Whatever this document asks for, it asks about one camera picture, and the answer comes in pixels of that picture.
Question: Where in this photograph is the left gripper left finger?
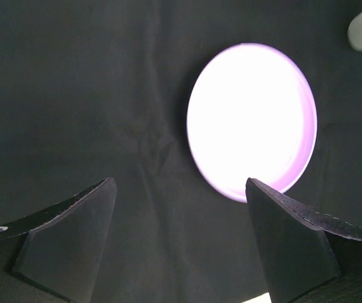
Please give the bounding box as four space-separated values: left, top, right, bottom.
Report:
0 177 117 302

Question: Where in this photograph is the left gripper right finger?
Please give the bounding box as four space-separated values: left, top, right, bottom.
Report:
246 178 362 302

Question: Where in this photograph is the purple plate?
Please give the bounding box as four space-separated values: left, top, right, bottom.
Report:
186 43 317 203

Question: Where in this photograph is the black cloth placemat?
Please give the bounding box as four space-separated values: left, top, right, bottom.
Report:
0 1 362 302

